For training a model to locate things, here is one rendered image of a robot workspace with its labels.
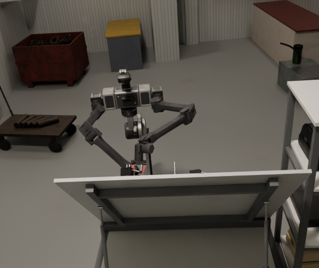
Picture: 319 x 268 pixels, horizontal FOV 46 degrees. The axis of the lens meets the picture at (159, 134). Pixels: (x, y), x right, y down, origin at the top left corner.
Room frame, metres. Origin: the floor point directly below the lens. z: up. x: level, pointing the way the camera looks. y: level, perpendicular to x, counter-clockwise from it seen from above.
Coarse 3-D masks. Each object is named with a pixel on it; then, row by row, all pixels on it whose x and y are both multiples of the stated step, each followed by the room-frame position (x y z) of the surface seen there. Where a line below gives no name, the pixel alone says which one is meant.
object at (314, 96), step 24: (288, 96) 1.97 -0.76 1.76; (312, 96) 1.76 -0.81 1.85; (288, 120) 1.94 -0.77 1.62; (312, 120) 1.52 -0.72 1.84; (288, 144) 1.94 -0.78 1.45; (312, 144) 1.51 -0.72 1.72; (312, 168) 1.49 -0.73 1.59; (312, 192) 1.49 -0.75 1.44; (288, 216) 1.75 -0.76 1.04; (312, 240) 1.52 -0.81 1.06; (288, 264) 1.71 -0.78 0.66
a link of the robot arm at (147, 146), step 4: (144, 136) 2.18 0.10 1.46; (140, 140) 2.14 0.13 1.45; (144, 144) 2.13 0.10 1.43; (148, 144) 2.10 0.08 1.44; (152, 144) 2.09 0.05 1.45; (144, 148) 2.06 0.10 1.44; (148, 148) 2.04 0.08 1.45; (152, 148) 2.07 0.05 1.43; (144, 152) 2.06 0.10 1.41; (148, 152) 2.04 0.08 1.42; (152, 152) 2.06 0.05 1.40
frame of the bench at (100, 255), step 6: (270, 228) 1.90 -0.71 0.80; (270, 234) 1.85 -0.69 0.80; (270, 240) 1.79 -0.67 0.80; (270, 246) 1.74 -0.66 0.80; (102, 252) 1.82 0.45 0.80; (276, 252) 1.69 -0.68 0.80; (96, 258) 1.77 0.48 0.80; (102, 258) 1.77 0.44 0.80; (276, 258) 1.64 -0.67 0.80; (96, 264) 1.72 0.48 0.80; (276, 264) 1.59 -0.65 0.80
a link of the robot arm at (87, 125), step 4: (100, 108) 2.64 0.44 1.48; (104, 108) 2.69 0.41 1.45; (92, 112) 2.66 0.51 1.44; (96, 112) 2.60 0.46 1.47; (100, 112) 2.61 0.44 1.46; (92, 116) 2.50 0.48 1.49; (96, 116) 2.54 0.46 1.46; (88, 120) 2.41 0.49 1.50; (92, 120) 2.44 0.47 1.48; (84, 124) 2.31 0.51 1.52; (88, 124) 2.32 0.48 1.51; (92, 124) 2.40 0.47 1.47; (80, 128) 2.31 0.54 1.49; (84, 128) 2.31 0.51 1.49; (88, 128) 2.29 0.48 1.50; (92, 128) 2.30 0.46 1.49; (84, 132) 2.29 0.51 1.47; (88, 132) 2.28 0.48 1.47; (92, 132) 2.27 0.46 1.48; (84, 136) 2.28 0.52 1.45; (88, 136) 2.27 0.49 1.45; (92, 136) 2.26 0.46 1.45; (88, 140) 2.26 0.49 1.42; (92, 140) 2.28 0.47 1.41
